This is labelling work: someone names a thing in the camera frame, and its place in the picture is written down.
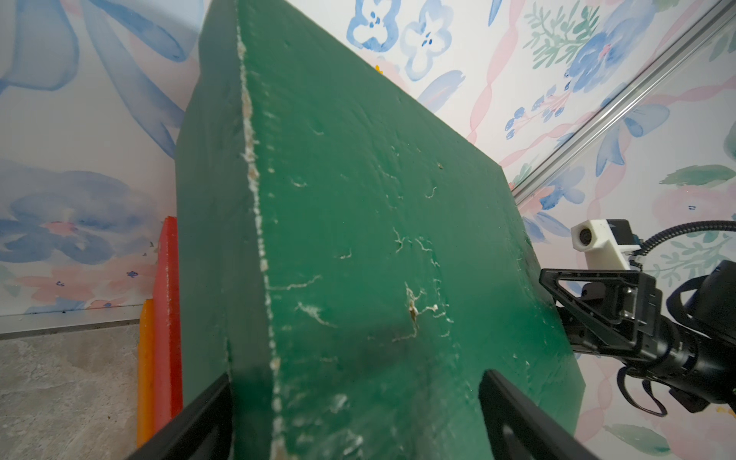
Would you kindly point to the red shoebox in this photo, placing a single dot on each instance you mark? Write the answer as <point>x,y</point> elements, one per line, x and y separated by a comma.
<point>167,364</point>

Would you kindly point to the right corner aluminium post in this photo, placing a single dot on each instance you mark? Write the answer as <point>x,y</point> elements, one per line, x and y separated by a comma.
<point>646,82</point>

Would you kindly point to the orange shoebox in middle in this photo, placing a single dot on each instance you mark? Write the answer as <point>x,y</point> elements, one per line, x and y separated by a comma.
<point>145,400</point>

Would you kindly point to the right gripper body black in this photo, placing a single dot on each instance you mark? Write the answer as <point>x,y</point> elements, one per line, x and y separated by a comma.
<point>686,342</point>

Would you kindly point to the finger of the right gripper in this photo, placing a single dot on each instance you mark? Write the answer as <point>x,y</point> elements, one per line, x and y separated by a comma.
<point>607,296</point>
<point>601,329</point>

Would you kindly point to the green shoebox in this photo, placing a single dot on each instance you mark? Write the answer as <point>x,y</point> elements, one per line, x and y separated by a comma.
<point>352,263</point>

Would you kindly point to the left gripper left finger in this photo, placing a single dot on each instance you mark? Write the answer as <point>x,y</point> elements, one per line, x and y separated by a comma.
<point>203,430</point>

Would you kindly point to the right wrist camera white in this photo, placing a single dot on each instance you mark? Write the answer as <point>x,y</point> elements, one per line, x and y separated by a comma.
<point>605,244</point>

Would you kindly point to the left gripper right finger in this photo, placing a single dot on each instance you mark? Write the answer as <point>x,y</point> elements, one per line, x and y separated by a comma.
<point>518,429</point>

